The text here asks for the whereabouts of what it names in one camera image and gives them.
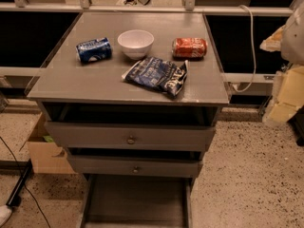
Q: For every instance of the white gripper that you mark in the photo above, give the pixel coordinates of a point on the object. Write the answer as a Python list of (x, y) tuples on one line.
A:
[(294, 41)]

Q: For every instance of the orange coke can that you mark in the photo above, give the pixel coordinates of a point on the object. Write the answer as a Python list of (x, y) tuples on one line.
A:
[(189, 47)]

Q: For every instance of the grey drawer cabinet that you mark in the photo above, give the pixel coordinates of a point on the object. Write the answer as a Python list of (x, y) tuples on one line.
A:
[(69, 91)]

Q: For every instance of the blue pepsi can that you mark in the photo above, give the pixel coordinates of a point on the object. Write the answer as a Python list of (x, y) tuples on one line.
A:
[(94, 50)]

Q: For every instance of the open grey bottom drawer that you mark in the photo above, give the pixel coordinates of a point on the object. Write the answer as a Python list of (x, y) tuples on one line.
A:
[(136, 202)]

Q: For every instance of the grey middle drawer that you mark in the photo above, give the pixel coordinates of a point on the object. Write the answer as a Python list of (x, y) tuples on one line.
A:
[(147, 163)]

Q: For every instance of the grey top drawer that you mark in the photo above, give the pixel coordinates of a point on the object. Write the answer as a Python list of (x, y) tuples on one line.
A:
[(123, 136)]

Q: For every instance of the blue chip bag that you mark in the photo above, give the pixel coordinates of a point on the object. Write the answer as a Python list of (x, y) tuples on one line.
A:
[(158, 74)]

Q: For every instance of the white bowl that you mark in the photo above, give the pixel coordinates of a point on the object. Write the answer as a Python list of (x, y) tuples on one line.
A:
[(135, 43)]

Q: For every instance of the cardboard box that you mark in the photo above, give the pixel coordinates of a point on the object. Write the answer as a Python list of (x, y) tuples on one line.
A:
[(45, 155)]

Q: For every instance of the black floor bar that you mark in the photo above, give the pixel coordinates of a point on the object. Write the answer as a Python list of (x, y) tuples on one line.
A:
[(14, 199)]

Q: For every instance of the metal rail frame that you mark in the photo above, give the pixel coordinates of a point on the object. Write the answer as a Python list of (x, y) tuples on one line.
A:
[(17, 15)]

